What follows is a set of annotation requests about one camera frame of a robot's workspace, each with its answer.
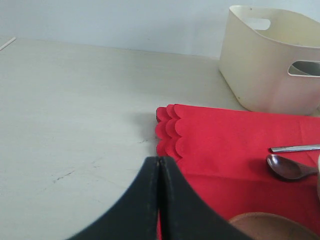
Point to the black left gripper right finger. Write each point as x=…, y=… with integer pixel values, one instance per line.
x=183, y=215

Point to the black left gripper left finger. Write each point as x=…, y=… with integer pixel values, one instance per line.
x=135, y=214

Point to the stainless steel cup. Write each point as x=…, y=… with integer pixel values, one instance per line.
x=307, y=67

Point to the brown wooden plate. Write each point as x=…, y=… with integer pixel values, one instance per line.
x=267, y=226

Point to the red tablecloth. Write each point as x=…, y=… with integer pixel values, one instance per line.
x=222, y=154

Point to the dark wooden spoon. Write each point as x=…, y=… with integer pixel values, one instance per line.
x=289, y=170

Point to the silver table knife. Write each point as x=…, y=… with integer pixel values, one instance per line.
x=296, y=148

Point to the large cream plastic bin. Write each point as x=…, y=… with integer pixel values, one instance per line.
x=260, y=44

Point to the thin white stick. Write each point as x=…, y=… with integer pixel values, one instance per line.
x=7, y=43

